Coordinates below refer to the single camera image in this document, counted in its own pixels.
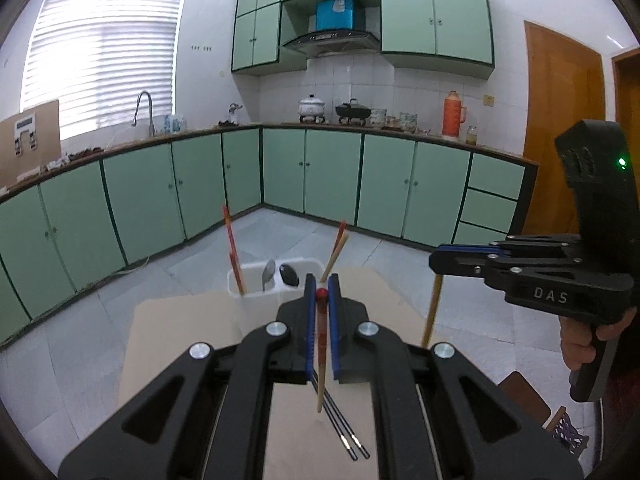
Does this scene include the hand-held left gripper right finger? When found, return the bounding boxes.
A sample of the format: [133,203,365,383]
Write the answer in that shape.
[327,272,583,480]

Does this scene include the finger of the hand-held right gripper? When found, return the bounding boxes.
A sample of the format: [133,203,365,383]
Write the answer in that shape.
[429,249,583,279]
[439,235,583,257]

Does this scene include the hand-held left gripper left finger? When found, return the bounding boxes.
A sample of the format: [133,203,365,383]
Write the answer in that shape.
[57,272,318,480]

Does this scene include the red-tipped wooden chopstick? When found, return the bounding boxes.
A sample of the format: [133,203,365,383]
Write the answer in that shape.
[327,219,347,273]
[222,205,246,295]
[314,287,331,413]
[229,252,246,295]

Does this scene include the plain wooden chopstick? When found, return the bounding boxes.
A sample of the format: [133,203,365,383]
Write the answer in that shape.
[319,232,350,283]
[421,274,445,350]

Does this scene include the white two-compartment utensil holder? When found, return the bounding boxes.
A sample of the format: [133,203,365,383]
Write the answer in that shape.
[226,258,325,338]

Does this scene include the black chopstick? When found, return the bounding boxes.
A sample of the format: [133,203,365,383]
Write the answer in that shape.
[320,385,371,460]
[311,372,358,462]

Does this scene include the person's right hand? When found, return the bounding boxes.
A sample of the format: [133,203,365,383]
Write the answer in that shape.
[559,307,638,370]

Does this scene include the green base cabinet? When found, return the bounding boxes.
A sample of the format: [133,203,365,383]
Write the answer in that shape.
[0,122,541,348]

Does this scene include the brown wooden door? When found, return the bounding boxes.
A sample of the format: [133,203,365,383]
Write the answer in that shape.
[611,46,640,131]
[522,20,608,236]

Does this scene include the brown wooden stool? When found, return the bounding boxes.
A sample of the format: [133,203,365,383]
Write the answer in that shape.
[499,370,552,427]

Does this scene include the orange thermos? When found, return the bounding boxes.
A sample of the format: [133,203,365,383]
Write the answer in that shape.
[442,91,468,142]

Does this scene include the black wok with lid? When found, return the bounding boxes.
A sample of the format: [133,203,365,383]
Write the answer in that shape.
[334,98,372,118]

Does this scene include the dark mesh basket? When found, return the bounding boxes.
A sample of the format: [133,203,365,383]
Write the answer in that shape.
[545,406,591,461]

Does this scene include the white cooking pot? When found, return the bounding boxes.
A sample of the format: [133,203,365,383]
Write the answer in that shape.
[298,94,327,117]

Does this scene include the black range hood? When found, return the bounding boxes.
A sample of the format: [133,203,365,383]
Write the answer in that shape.
[279,30,381,58]

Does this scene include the metal kitchen faucet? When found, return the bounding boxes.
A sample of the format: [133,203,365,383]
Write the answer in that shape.
[131,91,156,138]

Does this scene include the blue box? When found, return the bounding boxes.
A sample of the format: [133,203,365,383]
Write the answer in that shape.
[315,0,364,32]

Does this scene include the brown cardboard box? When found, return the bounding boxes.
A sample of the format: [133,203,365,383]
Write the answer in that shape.
[0,100,62,188]

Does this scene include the white window blind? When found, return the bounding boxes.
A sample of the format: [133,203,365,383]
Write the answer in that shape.
[20,0,187,141]

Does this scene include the green wall cabinet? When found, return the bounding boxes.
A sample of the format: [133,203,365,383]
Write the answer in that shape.
[231,0,496,81]

